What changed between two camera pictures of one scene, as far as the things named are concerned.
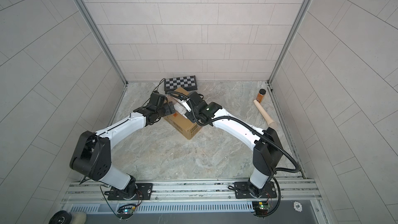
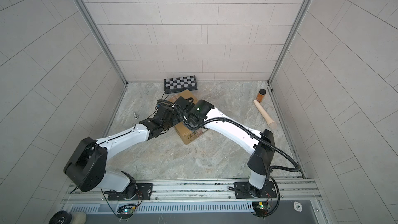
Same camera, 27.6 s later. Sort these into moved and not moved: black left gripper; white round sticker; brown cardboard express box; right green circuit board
Moved: black left gripper
Not moved: right green circuit board; brown cardboard express box; white round sticker
